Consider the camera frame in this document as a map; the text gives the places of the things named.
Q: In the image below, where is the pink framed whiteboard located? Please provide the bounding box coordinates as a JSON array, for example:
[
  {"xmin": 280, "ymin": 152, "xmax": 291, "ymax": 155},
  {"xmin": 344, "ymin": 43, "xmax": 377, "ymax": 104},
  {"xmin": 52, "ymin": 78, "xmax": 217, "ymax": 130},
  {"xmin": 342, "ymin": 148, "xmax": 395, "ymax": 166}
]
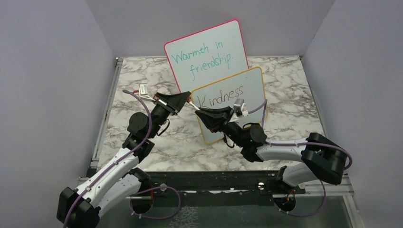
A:
[{"xmin": 164, "ymin": 19, "xmax": 249, "ymax": 92}]

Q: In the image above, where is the aluminium table edge rail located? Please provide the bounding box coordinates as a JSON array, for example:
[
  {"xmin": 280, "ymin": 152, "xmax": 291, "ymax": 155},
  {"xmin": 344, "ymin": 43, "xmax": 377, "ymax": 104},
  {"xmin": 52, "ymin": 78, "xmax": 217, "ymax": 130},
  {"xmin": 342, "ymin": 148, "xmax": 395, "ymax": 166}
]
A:
[{"xmin": 89, "ymin": 57, "xmax": 124, "ymax": 169}]

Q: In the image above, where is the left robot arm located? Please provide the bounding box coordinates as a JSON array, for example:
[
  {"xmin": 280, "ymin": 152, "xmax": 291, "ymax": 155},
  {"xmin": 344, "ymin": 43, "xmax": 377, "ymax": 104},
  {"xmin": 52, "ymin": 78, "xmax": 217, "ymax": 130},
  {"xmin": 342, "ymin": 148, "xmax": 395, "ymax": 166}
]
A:
[{"xmin": 57, "ymin": 90, "xmax": 191, "ymax": 228}]

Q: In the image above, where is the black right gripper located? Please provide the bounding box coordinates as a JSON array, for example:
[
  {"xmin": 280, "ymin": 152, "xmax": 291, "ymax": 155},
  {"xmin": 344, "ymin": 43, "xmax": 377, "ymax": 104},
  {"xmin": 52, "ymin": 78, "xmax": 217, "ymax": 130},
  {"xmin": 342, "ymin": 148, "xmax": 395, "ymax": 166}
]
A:
[{"xmin": 195, "ymin": 106, "xmax": 246, "ymax": 148}]

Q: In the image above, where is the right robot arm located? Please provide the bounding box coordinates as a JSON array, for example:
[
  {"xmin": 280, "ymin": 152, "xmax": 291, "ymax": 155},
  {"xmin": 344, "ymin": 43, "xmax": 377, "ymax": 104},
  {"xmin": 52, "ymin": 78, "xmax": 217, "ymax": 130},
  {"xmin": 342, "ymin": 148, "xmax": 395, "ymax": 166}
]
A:
[{"xmin": 195, "ymin": 107, "xmax": 352, "ymax": 193}]

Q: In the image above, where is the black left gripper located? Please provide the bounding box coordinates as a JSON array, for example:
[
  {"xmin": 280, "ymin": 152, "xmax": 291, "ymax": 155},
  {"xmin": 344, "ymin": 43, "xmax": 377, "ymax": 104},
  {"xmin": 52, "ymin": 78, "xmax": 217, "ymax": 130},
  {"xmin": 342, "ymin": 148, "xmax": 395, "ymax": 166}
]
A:
[{"xmin": 148, "ymin": 93, "xmax": 192, "ymax": 139}]

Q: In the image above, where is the white rainbow marker pen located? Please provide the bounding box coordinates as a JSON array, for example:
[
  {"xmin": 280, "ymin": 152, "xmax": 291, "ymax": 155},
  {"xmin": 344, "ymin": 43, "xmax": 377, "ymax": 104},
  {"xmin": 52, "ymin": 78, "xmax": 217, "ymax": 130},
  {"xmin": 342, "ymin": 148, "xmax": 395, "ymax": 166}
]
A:
[{"xmin": 189, "ymin": 102, "xmax": 200, "ymax": 111}]

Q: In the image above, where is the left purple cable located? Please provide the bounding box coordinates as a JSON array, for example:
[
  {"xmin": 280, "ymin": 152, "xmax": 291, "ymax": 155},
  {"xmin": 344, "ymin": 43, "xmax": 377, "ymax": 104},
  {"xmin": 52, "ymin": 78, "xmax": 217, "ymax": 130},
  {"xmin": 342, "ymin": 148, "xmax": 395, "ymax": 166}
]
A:
[{"xmin": 62, "ymin": 89, "xmax": 182, "ymax": 228}]

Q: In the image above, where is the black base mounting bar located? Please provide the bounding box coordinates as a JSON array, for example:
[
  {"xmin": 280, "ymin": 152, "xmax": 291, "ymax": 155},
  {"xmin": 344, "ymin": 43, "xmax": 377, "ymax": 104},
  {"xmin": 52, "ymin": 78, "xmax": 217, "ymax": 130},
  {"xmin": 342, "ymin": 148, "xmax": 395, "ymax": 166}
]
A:
[{"xmin": 86, "ymin": 170, "xmax": 306, "ymax": 209}]

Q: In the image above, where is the yellow framed whiteboard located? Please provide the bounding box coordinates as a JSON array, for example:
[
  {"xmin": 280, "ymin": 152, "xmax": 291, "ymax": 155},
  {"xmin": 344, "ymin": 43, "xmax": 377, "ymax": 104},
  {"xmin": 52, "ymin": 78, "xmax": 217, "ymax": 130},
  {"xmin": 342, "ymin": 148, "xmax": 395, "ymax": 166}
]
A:
[{"xmin": 190, "ymin": 66, "xmax": 268, "ymax": 145}]

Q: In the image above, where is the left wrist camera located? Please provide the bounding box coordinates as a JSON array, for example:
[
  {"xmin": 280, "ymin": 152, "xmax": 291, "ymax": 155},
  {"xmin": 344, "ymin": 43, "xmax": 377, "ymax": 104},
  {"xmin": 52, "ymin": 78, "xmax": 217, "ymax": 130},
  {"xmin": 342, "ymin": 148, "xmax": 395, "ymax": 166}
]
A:
[{"xmin": 138, "ymin": 83, "xmax": 155, "ymax": 103}]

